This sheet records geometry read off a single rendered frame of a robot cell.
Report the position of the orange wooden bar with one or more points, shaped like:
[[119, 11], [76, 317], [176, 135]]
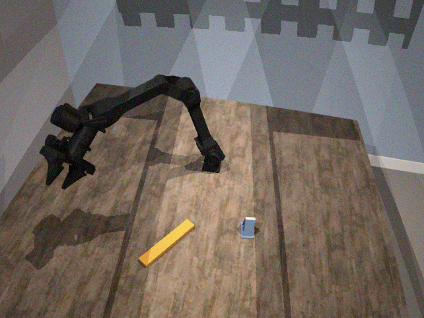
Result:
[[166, 243]]

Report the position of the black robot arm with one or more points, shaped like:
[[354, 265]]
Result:
[[107, 111]]

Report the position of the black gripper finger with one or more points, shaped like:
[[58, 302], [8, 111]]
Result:
[[72, 176], [53, 171]]

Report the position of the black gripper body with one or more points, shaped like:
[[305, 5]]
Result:
[[73, 154]]

